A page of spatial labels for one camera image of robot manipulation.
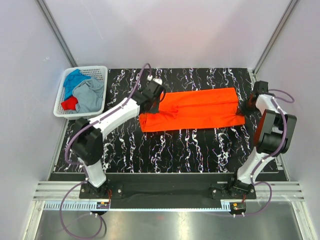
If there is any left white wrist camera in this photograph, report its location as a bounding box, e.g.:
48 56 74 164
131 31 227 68
147 74 163 85

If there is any white plastic basket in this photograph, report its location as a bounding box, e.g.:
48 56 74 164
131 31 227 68
53 65 108 120

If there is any red t-shirt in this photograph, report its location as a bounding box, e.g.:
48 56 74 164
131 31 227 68
60 96 78 111

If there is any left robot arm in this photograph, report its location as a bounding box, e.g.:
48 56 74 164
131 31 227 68
69 78 166 198

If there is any grey t-shirt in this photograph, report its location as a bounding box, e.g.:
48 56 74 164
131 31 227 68
70 78 104 114

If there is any blue t-shirt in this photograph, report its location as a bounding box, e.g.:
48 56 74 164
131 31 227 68
63 69 91 101

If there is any aluminium frame rail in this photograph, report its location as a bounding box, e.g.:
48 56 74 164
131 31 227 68
33 181 305 202

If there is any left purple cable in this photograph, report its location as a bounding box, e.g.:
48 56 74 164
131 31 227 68
59 62 153 237

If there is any orange t-shirt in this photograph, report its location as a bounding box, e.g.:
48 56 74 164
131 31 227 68
139 87 245 133

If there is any white slotted cable duct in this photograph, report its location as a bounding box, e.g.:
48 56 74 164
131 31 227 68
44 200 231 212

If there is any purple cable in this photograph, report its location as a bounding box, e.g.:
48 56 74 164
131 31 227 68
231 88 295 218
59 62 153 237

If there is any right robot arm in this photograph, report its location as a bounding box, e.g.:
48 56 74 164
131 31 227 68
226 81 297 199

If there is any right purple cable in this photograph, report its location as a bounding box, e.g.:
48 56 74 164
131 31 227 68
231 88 295 218

